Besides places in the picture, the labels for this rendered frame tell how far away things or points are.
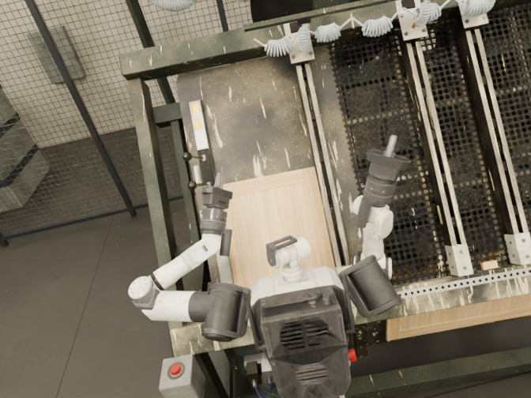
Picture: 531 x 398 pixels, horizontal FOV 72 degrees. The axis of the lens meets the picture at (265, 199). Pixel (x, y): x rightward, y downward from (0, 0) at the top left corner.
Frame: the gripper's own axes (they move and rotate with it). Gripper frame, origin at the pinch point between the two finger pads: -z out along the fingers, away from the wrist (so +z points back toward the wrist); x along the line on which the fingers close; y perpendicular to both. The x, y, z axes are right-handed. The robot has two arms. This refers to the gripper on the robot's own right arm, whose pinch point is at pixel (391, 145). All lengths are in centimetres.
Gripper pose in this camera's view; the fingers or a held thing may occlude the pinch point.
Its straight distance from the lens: 113.9
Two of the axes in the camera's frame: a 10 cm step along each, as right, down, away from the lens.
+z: -0.9, 8.6, 4.9
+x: -8.7, -3.1, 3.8
